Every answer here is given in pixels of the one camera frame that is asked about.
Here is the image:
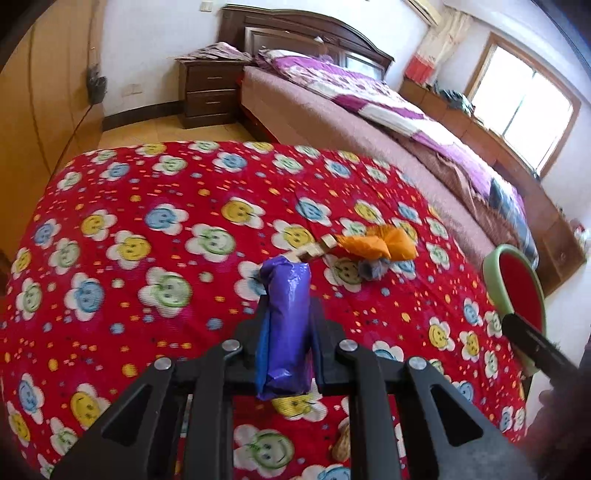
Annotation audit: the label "long wooden low cabinet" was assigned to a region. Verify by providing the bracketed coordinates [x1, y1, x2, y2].
[399, 79, 586, 296]

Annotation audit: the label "window with wooden frame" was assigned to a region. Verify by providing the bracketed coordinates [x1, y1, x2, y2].
[465, 33, 581, 179]

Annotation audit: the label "blue plaid pillow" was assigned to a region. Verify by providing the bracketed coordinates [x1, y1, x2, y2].
[488, 179, 539, 270]

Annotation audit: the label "green red trash bin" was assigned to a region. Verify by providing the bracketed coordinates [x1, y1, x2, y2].
[482, 244, 546, 378]

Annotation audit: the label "peanut shell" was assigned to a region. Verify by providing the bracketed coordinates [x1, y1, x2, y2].
[332, 424, 351, 463]

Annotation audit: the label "purple white quilt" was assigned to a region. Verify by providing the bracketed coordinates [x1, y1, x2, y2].
[256, 49, 526, 216]

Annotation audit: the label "red white curtain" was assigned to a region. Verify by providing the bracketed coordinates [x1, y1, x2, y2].
[404, 7, 473, 85]

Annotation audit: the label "red smiley flower blanket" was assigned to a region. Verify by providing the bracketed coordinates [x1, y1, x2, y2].
[1, 141, 526, 478]

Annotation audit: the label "teal clothes on cabinet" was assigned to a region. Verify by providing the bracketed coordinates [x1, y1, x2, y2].
[438, 89, 475, 116]

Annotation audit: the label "orange wooden wardrobe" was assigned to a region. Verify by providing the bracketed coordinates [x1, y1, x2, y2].
[1, 1, 106, 258]

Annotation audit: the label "purple plastic bag roll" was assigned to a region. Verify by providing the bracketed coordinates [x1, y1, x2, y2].
[256, 256, 311, 400]

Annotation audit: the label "folded clothes on nightstand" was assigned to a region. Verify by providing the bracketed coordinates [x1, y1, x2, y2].
[176, 42, 252, 63]

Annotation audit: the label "dark wooden nightstand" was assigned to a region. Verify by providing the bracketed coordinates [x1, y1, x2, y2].
[177, 59, 246, 129]

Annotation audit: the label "dark wooden headboard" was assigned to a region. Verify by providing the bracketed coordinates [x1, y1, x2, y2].
[217, 4, 394, 79]

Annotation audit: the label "white air conditioner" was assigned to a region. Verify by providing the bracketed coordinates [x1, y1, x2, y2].
[406, 0, 442, 27]

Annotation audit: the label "wooden block piece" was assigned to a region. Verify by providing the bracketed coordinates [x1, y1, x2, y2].
[294, 234, 339, 263]

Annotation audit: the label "large bed brown cover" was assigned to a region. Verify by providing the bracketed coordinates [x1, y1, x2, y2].
[242, 66, 540, 267]

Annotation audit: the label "black bag hanging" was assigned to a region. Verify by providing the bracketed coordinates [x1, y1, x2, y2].
[86, 65, 107, 105]

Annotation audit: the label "wall light switch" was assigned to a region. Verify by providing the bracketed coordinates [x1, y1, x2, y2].
[199, 1, 213, 13]

